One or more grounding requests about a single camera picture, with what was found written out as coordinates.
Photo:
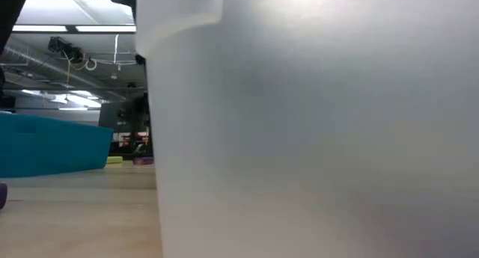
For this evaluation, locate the clear plastic bin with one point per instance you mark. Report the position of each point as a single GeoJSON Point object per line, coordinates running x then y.
{"type": "Point", "coordinates": [299, 138]}

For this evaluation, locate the black partition panel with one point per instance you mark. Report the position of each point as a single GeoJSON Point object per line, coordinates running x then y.
{"type": "Point", "coordinates": [110, 117]}

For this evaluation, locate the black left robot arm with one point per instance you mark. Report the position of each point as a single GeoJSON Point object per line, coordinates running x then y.
{"type": "Point", "coordinates": [9, 7]}

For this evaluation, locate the green block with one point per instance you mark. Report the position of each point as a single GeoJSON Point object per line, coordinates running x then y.
{"type": "Point", "coordinates": [115, 160]}

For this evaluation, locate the teal plastic bin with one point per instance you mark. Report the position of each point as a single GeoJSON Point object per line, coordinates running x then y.
{"type": "Point", "coordinates": [56, 149]}

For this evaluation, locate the purple block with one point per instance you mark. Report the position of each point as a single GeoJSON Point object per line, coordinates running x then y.
{"type": "Point", "coordinates": [2, 196]}
{"type": "Point", "coordinates": [143, 161]}

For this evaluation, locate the black hanging device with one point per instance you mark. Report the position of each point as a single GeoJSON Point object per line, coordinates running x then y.
{"type": "Point", "coordinates": [65, 48]}

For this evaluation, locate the ceiling light panel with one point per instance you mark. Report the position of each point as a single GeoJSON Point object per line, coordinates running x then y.
{"type": "Point", "coordinates": [39, 28]}
{"type": "Point", "coordinates": [105, 28]}

